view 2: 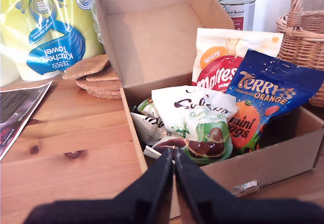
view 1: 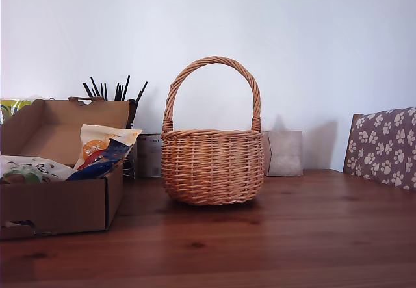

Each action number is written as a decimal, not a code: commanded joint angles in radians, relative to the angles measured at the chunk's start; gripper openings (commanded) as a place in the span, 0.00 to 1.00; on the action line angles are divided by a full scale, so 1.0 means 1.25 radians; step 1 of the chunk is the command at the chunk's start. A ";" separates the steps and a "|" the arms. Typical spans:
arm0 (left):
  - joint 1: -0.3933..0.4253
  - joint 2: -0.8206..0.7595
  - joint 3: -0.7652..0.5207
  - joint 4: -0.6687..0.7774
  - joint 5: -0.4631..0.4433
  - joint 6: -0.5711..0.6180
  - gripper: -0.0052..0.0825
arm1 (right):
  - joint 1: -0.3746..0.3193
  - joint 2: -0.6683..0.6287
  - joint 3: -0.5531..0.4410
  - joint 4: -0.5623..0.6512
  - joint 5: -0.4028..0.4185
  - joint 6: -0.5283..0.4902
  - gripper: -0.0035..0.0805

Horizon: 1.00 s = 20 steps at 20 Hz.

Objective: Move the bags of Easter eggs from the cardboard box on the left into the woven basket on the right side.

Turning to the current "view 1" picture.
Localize grey paper bag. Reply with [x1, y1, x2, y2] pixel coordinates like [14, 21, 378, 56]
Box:
[262, 130, 304, 177]

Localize white red Maltesers bag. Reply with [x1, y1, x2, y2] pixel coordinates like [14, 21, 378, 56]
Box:
[73, 124, 143, 172]

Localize yellow blue paper towel pack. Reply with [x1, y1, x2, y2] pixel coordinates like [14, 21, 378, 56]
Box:
[0, 98, 35, 126]

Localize brown cardboard box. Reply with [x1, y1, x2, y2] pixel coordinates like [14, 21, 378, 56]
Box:
[0, 96, 131, 241]

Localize white green brown egg bag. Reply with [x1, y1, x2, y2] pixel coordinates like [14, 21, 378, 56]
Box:
[0, 155, 74, 185]

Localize woven wicker basket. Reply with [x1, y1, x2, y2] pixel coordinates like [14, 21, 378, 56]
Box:
[161, 55, 265, 207]

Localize white label tin can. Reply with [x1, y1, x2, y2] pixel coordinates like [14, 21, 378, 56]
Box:
[136, 133, 163, 179]

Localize wire utensil holder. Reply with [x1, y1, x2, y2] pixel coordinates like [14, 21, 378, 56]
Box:
[122, 151, 139, 181]

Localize blue candy bag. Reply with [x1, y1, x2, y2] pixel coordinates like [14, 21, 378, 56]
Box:
[66, 138, 131, 181]

